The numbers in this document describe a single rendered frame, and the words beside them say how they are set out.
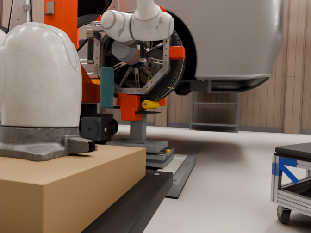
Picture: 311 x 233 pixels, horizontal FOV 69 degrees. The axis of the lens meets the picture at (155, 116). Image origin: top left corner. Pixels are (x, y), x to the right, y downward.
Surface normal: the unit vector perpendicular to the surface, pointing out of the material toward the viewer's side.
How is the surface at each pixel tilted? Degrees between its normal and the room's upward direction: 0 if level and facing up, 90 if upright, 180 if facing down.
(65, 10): 90
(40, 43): 70
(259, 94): 90
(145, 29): 136
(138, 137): 90
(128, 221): 0
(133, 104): 90
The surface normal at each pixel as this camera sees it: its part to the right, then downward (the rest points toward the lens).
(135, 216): 0.03, -1.00
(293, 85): -0.28, 0.03
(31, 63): 0.22, -0.06
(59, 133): 0.73, -0.06
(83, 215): 0.96, 0.04
